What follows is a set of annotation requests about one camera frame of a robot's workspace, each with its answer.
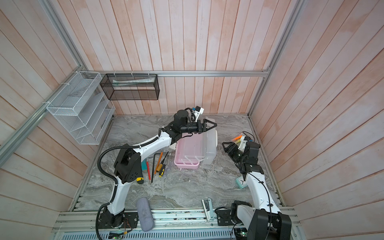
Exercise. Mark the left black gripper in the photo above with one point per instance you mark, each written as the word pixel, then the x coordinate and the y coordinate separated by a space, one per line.
pixel 200 130

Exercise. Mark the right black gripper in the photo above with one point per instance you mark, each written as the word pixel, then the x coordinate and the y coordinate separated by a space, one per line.
pixel 231 149

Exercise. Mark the pink plastic tool box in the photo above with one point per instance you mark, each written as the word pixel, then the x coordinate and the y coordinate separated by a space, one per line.
pixel 193 151

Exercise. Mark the orange handled screwdriver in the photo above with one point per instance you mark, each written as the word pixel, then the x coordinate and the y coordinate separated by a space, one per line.
pixel 158 163

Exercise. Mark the teal handled tool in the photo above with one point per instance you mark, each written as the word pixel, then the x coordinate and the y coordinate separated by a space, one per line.
pixel 144 166

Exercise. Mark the red handled screwdriver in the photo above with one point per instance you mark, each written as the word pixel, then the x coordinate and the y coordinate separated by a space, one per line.
pixel 148 171

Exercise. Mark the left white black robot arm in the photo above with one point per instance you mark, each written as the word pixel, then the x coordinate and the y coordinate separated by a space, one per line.
pixel 128 164

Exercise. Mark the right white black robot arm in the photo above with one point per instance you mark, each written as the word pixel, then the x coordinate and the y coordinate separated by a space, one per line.
pixel 262 218

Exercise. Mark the pack of coloured highlighters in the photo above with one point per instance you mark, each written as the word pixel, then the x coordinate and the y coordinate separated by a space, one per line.
pixel 236 140

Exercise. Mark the clear bag of bits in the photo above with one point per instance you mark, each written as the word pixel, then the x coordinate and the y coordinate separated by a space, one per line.
pixel 168 162

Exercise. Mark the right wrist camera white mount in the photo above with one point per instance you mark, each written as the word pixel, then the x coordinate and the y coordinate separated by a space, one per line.
pixel 243 142

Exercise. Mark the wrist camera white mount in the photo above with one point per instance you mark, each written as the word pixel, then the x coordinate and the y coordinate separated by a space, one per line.
pixel 196 112
pixel 243 142

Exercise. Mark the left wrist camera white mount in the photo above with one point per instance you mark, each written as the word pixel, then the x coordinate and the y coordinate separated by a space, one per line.
pixel 196 112

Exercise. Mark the metal bracket on rail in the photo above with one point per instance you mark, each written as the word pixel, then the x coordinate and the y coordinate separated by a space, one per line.
pixel 208 209

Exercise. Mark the black mesh wall basket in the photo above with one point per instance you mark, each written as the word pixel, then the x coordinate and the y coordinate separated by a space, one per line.
pixel 143 87

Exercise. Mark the white wire mesh shelf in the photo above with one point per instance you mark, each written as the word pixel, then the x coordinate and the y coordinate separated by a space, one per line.
pixel 81 110

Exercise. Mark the aluminium front rail frame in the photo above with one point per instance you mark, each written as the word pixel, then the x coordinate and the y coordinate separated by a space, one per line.
pixel 170 224

